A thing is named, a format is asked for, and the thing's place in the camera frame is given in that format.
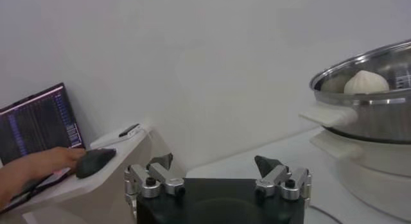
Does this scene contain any white side desk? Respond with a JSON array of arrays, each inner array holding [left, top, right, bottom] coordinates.
[[0, 124, 187, 224]]

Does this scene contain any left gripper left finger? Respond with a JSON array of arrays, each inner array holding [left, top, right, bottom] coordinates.
[[124, 153, 186, 220]]

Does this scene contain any person's bare forearm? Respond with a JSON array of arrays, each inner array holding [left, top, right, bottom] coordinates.
[[0, 156, 36, 210]]

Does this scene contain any person's hand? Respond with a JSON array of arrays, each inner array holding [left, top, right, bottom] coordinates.
[[31, 146, 87, 180]]

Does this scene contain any open black laptop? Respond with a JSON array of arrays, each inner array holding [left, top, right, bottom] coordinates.
[[0, 82, 86, 213]]

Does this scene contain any black computer mouse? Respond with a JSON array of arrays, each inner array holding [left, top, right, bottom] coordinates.
[[75, 148, 117, 180]]

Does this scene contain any stainless steel steamer basket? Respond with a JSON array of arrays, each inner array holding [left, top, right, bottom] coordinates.
[[298, 40, 411, 144]]

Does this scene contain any white steamed baozi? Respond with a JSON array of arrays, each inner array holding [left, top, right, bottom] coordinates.
[[343, 69, 390, 95]]

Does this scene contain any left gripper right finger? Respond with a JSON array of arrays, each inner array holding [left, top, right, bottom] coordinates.
[[254, 155, 312, 209]]

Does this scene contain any cream electric cooker base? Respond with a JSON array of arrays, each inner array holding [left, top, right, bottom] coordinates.
[[310, 128, 411, 222]]

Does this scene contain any flat white box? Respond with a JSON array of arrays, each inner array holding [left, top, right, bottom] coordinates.
[[89, 124, 152, 149]]

